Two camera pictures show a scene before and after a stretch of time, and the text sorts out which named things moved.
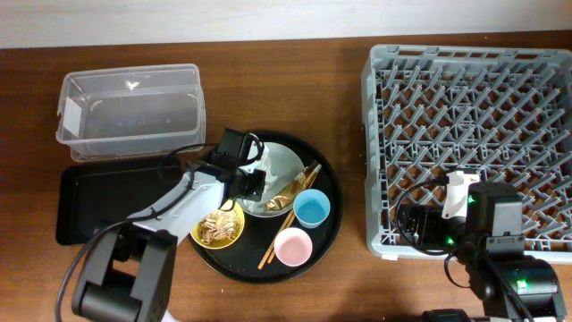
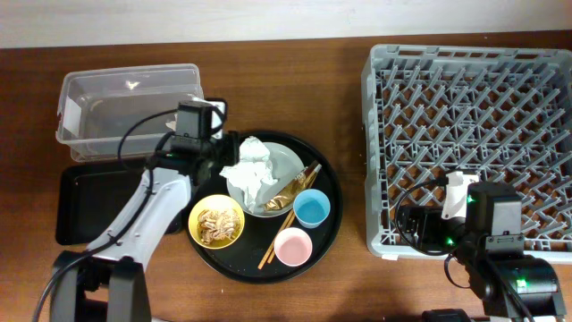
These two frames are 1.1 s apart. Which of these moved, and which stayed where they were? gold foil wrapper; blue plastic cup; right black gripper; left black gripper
Moved: left black gripper
Stayed: blue plastic cup; right black gripper; gold foil wrapper
